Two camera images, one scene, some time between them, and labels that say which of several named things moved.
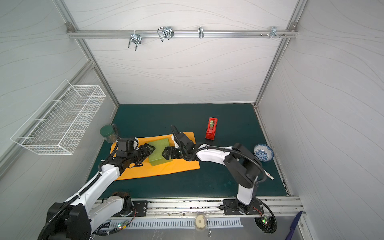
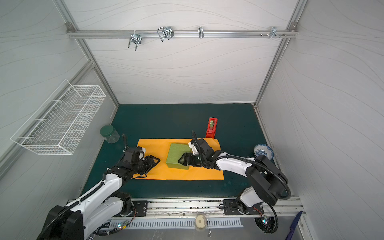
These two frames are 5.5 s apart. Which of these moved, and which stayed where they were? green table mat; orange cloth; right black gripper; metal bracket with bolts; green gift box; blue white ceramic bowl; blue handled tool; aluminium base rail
Moved: orange cloth; right black gripper; green gift box
Stayed: green table mat; blue white ceramic bowl; aluminium base rail; blue handled tool; metal bracket with bolts
